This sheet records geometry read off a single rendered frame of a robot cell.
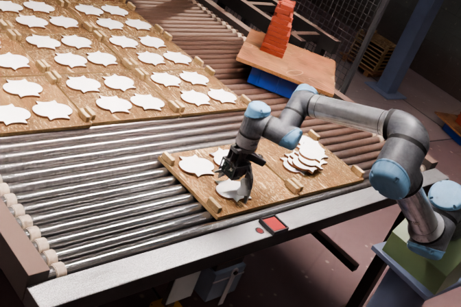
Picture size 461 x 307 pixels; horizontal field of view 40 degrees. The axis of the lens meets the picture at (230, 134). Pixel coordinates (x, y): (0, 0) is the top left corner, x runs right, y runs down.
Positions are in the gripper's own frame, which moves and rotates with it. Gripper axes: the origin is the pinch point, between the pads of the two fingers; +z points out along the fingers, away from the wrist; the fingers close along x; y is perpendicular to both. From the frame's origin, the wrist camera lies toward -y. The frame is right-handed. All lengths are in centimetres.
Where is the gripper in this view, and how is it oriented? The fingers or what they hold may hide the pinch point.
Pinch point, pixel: (232, 190)
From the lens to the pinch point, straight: 217.8
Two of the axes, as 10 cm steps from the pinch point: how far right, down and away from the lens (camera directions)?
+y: -7.3, 1.5, -6.6
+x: 6.2, 5.5, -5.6
